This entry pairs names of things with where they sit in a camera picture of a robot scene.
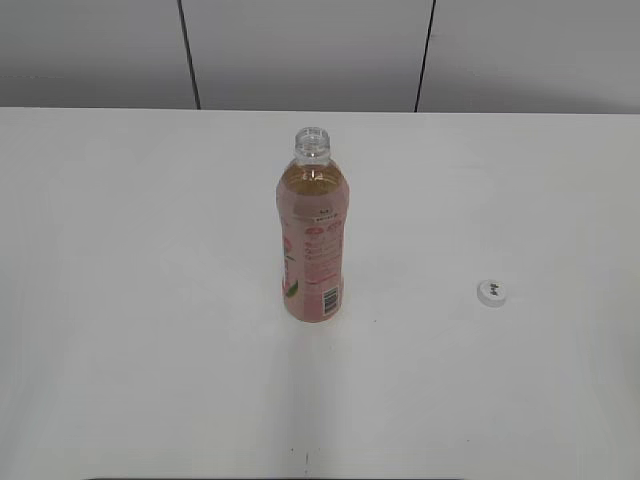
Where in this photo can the white bottle cap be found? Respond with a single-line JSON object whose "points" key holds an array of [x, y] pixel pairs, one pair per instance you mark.
{"points": [[491, 293]]}

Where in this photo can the pink label tea bottle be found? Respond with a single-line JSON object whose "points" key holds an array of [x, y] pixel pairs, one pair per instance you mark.
{"points": [[312, 199]]}

